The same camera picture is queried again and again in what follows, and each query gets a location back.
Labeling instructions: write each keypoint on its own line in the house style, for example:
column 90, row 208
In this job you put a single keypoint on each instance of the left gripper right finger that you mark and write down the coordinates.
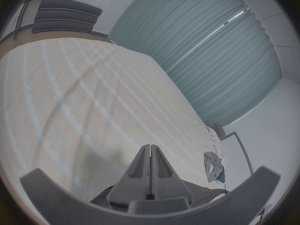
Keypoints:
column 170, row 190

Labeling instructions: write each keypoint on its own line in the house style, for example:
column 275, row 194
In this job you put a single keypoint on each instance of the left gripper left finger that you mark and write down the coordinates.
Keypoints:
column 131, row 190

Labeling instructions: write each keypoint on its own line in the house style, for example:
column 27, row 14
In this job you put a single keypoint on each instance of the black T-shirt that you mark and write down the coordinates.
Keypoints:
column 204, row 193

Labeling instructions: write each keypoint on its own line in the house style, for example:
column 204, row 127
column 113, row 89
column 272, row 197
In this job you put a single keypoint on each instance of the grey garment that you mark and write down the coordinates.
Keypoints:
column 212, row 163

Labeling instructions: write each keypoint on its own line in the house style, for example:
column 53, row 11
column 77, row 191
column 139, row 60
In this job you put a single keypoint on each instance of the dark blue garment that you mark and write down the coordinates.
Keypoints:
column 222, row 179

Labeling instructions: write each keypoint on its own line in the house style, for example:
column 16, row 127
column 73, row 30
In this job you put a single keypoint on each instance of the white printed pillow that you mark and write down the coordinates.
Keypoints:
column 216, row 144

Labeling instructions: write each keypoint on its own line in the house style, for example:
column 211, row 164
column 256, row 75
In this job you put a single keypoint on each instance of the grey bedside table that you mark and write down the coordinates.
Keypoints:
column 220, row 129

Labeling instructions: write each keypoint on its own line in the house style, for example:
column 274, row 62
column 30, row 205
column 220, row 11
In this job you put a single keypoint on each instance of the bed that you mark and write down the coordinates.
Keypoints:
column 82, row 102

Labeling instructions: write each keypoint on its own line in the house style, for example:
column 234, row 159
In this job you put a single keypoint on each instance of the blue-green curtain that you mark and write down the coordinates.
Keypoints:
column 168, row 20
column 229, row 74

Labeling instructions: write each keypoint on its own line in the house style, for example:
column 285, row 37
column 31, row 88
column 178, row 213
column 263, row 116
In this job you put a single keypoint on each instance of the black chest of drawers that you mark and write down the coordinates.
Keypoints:
column 65, row 17

